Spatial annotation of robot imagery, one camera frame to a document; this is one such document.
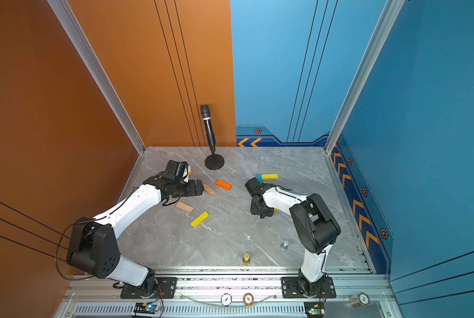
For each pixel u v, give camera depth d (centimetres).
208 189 99
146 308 71
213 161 112
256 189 76
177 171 70
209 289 76
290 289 72
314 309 71
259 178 106
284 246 80
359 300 66
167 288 73
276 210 73
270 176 105
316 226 48
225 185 103
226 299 71
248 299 71
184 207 94
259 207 78
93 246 44
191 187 79
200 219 91
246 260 77
